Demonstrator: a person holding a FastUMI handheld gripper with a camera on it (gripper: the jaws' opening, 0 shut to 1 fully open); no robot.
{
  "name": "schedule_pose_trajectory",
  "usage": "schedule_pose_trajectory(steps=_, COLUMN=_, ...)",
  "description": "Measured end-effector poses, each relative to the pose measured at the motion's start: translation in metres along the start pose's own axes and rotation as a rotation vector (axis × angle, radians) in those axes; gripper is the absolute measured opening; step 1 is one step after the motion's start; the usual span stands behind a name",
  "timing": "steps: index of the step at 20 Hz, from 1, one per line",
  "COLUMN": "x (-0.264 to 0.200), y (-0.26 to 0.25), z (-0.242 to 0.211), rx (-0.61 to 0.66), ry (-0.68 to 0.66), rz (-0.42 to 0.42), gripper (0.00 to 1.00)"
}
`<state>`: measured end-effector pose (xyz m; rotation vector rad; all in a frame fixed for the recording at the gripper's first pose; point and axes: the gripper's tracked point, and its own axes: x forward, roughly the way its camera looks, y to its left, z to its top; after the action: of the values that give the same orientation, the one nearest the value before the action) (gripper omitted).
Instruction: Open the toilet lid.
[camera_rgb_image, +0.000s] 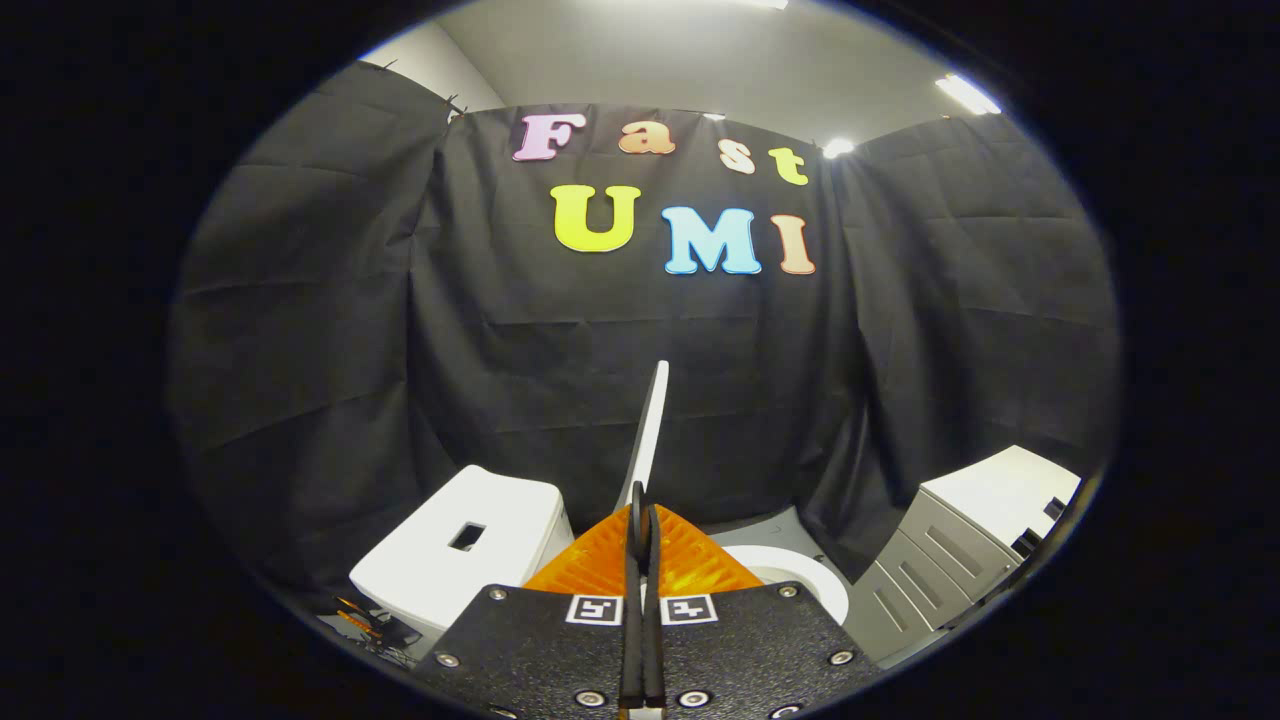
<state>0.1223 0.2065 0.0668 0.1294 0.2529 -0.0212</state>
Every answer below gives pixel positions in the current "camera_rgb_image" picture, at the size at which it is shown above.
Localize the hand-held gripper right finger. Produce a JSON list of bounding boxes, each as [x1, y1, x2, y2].
[[645, 503, 881, 720]]

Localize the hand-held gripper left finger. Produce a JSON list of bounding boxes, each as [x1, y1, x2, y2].
[[413, 500, 646, 720]]

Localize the white toilet lid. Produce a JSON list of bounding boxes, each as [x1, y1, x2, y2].
[[616, 360, 671, 513]]

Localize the black backdrop cloth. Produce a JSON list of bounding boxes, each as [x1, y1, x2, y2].
[[165, 60, 1121, 601]]

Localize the white grey cabinet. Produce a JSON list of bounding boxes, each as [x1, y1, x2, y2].
[[845, 445, 1083, 667]]

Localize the rectangular ceiling light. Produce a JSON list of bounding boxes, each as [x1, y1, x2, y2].
[[935, 73, 1003, 117]]

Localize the tangle of black cables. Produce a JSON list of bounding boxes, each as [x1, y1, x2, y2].
[[328, 595, 423, 658]]

